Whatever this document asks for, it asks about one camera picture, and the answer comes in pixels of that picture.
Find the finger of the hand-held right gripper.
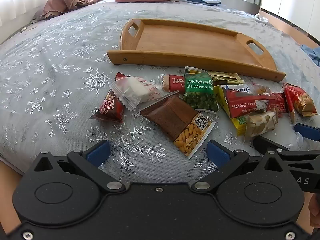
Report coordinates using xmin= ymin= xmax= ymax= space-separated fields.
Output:
xmin=294 ymin=124 xmax=320 ymax=142
xmin=252 ymin=135 xmax=320 ymax=167

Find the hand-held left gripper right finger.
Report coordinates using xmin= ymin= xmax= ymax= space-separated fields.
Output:
xmin=191 ymin=140 xmax=290 ymax=193

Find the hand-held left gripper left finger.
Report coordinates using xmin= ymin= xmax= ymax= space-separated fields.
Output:
xmin=32 ymin=140 xmax=125 ymax=193

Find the beige nougat packet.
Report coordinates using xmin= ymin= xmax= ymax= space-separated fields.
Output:
xmin=244 ymin=110 xmax=279 ymax=143

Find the yellow snack packet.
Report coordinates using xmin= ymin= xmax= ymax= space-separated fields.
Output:
xmin=214 ymin=84 xmax=253 ymax=137

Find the dark red snack packet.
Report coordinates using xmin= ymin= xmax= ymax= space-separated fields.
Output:
xmin=89 ymin=90 xmax=125 ymax=123

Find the brown peanut packet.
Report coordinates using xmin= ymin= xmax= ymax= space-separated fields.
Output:
xmin=139 ymin=92 xmax=216 ymax=158

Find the clear packet with white cake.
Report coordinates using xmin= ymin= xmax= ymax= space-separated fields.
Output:
xmin=109 ymin=77 xmax=150 ymax=111

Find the gold foil snack packet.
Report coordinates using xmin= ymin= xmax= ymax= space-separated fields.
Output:
xmin=209 ymin=71 xmax=245 ymax=85

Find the white red-print snack packet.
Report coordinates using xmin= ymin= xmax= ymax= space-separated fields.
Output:
xmin=114 ymin=72 xmax=163 ymax=103

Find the red wafer packet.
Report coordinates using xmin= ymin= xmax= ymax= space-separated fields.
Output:
xmin=154 ymin=74 xmax=187 ymax=93

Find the wooden tray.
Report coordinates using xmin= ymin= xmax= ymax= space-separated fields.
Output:
xmin=107 ymin=19 xmax=286 ymax=82

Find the person's right hand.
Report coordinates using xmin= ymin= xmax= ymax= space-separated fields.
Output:
xmin=309 ymin=194 xmax=320 ymax=228

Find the red peanut packet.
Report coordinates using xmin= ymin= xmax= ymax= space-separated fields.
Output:
xmin=282 ymin=82 xmax=318 ymax=124

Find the long red snack packet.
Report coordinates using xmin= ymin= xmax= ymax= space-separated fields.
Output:
xmin=222 ymin=87 xmax=288 ymax=119

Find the clear orange snack packet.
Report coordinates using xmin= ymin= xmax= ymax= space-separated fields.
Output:
xmin=250 ymin=84 xmax=272 ymax=95

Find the green peas packet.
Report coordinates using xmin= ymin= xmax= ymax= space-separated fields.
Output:
xmin=183 ymin=66 xmax=218 ymax=114

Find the blue cloth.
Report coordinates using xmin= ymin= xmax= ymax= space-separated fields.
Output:
xmin=300 ymin=44 xmax=320 ymax=67

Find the crumpled white plastic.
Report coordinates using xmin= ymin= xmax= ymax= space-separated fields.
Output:
xmin=255 ymin=11 xmax=273 ymax=24

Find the white wardrobe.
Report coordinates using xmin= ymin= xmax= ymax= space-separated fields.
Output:
xmin=260 ymin=0 xmax=320 ymax=43

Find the dusty pink cloth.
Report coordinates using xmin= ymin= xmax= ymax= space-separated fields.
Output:
xmin=31 ymin=0 xmax=102 ymax=23

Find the wooden bed frame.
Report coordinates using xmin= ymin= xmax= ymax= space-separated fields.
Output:
xmin=259 ymin=9 xmax=320 ymax=53

